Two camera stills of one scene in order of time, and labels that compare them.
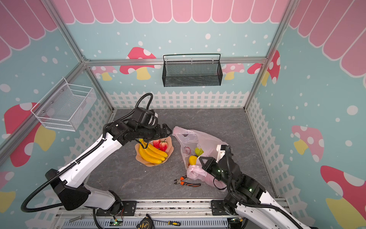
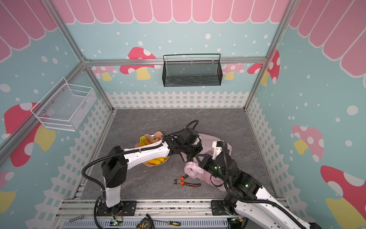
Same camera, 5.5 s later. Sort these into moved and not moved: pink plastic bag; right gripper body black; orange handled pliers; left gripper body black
Moved: left gripper body black
Not moved: pink plastic bag; right gripper body black; orange handled pliers
